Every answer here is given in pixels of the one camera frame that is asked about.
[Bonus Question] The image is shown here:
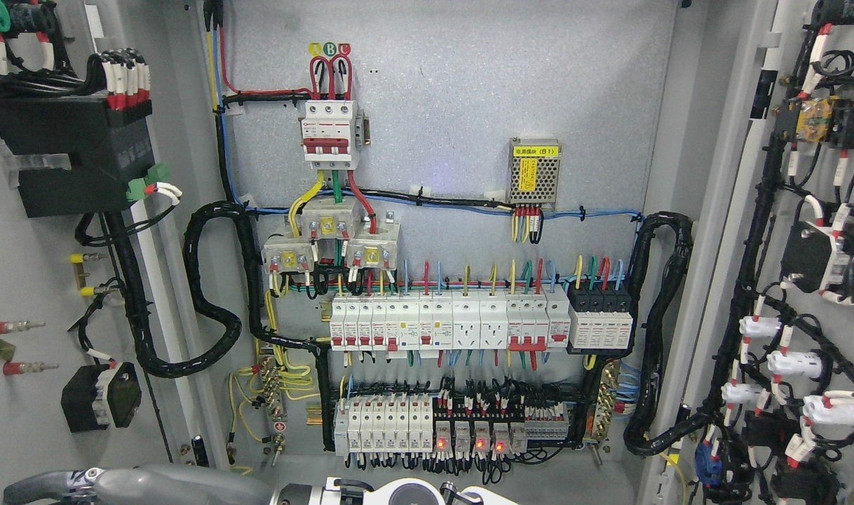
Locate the grey cabinet door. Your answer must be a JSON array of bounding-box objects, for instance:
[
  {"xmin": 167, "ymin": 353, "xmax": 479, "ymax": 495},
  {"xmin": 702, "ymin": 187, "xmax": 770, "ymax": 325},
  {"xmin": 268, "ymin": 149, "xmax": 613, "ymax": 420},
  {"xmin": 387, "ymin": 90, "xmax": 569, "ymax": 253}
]
[
  {"xmin": 625, "ymin": 1, "xmax": 854, "ymax": 504},
  {"xmin": 0, "ymin": 1, "xmax": 229, "ymax": 502}
]

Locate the current transformer cluster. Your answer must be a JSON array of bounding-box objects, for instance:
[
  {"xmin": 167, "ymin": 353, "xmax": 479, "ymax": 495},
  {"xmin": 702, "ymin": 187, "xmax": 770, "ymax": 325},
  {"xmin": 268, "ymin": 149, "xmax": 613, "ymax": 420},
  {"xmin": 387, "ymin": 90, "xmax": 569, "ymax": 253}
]
[{"xmin": 262, "ymin": 197, "xmax": 400, "ymax": 275}]

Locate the white socket breaker row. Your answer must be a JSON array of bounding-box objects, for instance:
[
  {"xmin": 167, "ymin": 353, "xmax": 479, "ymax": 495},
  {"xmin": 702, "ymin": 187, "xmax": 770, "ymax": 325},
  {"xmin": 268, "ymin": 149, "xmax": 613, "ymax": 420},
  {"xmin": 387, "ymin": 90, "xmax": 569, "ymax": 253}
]
[{"xmin": 329, "ymin": 290, "xmax": 571, "ymax": 358}]

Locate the metal mesh power supply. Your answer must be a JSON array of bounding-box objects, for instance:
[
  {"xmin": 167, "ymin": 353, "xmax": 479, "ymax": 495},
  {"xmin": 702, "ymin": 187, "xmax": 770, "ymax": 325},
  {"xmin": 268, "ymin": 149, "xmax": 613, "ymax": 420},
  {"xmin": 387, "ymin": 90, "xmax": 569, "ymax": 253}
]
[{"xmin": 506, "ymin": 137, "xmax": 562, "ymax": 210}]

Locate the three pole main breaker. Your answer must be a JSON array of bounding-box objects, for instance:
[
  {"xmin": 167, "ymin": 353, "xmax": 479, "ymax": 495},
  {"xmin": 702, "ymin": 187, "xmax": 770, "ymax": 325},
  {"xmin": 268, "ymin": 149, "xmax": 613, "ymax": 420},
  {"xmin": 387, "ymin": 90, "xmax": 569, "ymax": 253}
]
[{"xmin": 301, "ymin": 100, "xmax": 366, "ymax": 170}]

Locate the white lower breaker row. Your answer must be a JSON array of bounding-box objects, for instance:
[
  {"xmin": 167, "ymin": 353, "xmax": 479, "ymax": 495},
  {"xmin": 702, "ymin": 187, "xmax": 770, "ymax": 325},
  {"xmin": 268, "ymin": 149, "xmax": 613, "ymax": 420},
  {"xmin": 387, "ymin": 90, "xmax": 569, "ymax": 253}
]
[{"xmin": 333, "ymin": 393, "xmax": 434, "ymax": 461}]

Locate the relay terminal row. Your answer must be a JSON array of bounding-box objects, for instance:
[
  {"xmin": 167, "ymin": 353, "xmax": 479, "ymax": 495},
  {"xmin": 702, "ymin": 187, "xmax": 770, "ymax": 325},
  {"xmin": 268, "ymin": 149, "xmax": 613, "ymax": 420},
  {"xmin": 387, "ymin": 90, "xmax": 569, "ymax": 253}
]
[{"xmin": 418, "ymin": 377, "xmax": 586, "ymax": 485}]

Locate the black surge protector module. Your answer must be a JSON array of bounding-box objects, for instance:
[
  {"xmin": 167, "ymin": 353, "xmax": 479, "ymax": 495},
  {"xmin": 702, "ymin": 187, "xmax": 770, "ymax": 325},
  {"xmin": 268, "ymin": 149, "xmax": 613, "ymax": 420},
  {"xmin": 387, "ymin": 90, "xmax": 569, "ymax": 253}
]
[{"xmin": 567, "ymin": 281, "xmax": 633, "ymax": 356}]

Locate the brass ground terminal bar left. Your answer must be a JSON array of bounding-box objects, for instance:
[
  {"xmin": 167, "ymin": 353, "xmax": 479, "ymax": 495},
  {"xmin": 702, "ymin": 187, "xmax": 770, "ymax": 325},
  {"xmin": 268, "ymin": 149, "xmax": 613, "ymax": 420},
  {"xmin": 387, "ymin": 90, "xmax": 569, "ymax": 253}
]
[{"xmin": 258, "ymin": 353, "xmax": 287, "ymax": 466}]

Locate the brass ground terminal bar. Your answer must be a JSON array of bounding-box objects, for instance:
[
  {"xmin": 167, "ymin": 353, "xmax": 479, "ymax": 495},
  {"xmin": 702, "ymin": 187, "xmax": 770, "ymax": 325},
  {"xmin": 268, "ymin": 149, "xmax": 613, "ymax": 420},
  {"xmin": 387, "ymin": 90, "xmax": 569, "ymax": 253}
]
[
  {"xmin": 588, "ymin": 359, "xmax": 620, "ymax": 466},
  {"xmin": 258, "ymin": 353, "xmax": 287, "ymax": 466}
]

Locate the brass ground terminal bar right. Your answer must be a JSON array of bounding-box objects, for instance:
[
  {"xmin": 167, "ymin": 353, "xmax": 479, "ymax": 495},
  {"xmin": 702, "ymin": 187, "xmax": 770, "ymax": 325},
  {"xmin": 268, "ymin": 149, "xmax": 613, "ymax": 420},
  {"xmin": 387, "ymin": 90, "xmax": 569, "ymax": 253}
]
[{"xmin": 588, "ymin": 359, "xmax": 620, "ymax": 466}]

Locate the right black cable loom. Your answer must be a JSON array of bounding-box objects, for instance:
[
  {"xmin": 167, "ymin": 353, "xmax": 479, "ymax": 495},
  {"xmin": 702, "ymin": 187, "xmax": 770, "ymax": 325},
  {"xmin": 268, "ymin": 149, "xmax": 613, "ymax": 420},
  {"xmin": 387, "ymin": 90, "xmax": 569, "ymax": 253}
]
[{"xmin": 622, "ymin": 210, "xmax": 696, "ymax": 457}]

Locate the black cable loom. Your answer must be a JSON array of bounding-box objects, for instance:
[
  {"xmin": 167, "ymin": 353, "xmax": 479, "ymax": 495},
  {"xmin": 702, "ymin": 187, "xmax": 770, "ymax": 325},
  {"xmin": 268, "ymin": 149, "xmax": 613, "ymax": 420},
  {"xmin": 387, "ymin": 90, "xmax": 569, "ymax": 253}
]
[
  {"xmin": 104, "ymin": 201, "xmax": 330, "ymax": 379},
  {"xmin": 622, "ymin": 210, "xmax": 696, "ymax": 457}
]

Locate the left black cable loom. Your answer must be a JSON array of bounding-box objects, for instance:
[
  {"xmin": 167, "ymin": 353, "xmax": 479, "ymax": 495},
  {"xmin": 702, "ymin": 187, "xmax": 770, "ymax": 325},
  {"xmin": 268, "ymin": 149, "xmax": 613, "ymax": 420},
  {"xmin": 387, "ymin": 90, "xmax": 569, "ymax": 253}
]
[{"xmin": 104, "ymin": 201, "xmax": 330, "ymax": 379}]

